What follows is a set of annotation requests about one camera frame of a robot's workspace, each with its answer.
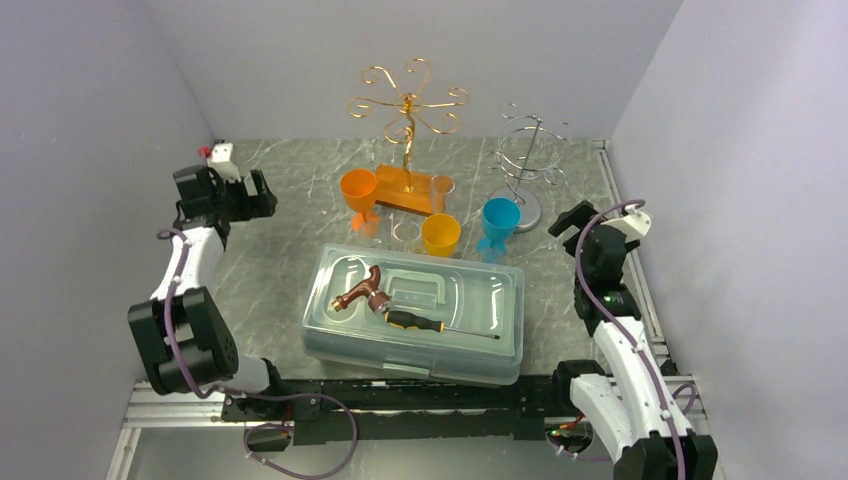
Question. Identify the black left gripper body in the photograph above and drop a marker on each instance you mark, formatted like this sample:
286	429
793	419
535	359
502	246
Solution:
231	198

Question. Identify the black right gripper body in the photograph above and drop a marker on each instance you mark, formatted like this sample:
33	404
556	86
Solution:
571	246

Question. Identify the orange plastic goblet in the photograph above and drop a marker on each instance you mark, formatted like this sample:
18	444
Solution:
359	190

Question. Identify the gold wire glass rack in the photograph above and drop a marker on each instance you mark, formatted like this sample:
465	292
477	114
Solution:
401	187

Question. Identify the clear plastic storage box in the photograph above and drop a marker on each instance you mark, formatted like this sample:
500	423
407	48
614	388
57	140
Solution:
463	294

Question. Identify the yellow plastic goblet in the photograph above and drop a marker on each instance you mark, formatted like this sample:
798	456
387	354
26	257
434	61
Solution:
440	235

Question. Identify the clear wine glass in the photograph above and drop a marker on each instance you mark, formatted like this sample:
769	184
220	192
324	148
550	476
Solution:
406	237

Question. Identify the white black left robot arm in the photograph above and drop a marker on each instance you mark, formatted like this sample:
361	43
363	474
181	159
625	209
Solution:
181	336

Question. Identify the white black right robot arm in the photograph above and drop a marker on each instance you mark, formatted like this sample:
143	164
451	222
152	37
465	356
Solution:
631	409

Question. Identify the clear small glass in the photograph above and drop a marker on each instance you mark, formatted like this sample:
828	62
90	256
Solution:
369	233

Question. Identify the clear pink tinted glass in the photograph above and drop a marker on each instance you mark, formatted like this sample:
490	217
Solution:
441	186

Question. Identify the blue plastic goblet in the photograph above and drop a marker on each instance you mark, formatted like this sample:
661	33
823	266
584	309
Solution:
499	219

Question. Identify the brown bronze faucet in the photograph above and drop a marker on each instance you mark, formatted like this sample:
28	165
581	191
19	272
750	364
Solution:
377	300

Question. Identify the black yellow screwdriver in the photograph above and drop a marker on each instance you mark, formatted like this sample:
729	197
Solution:
407	320

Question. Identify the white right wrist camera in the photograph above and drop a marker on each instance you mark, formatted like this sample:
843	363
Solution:
635	222

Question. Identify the chrome wire glass rack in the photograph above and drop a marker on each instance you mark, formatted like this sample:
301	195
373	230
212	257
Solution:
526	150

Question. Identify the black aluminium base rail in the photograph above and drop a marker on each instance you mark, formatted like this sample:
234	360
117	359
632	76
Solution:
316	412

